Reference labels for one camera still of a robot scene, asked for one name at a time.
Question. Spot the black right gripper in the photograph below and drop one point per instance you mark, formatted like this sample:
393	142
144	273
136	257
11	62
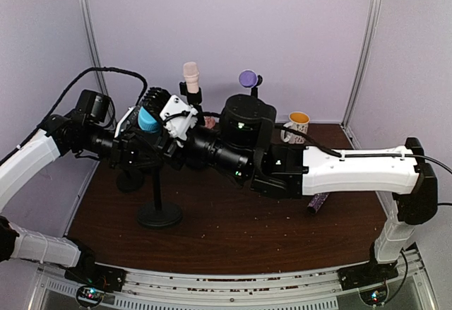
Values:
175	159

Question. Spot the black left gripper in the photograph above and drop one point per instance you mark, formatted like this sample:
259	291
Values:
124	152

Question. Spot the blue microphone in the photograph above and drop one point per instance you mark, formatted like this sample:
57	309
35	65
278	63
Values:
147	122

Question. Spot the black stand of glitter microphone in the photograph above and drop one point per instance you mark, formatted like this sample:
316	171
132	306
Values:
130	180

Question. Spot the black stand of blue microphone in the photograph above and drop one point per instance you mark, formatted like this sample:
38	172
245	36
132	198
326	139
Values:
157	214

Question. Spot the black stand of purple microphone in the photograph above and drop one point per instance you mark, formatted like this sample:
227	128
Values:
254	89

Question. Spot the glitter purple silver microphone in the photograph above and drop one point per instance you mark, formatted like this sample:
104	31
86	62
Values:
316	202

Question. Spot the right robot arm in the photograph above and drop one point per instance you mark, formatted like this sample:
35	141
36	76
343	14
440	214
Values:
242	148

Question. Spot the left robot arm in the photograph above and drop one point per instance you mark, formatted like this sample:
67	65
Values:
79	130

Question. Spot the black stand of cream microphone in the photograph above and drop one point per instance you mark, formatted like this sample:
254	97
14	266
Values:
193	94

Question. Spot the cream white microphone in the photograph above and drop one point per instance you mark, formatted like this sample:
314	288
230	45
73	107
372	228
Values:
191	76

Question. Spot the red patterned ceramic bowl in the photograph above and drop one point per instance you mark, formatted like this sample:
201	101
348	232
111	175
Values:
211	121

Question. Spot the white floral mug yellow inside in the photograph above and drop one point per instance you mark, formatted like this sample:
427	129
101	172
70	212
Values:
298	121

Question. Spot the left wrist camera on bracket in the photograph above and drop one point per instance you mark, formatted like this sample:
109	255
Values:
127	120

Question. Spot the aluminium left rear frame post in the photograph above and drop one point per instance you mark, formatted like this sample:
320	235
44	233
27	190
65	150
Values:
89	33

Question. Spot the aluminium frame post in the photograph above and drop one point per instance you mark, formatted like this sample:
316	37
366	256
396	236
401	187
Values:
369	33
89	33

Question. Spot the aluminium right rear frame post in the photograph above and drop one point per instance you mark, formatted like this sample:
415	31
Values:
369	33

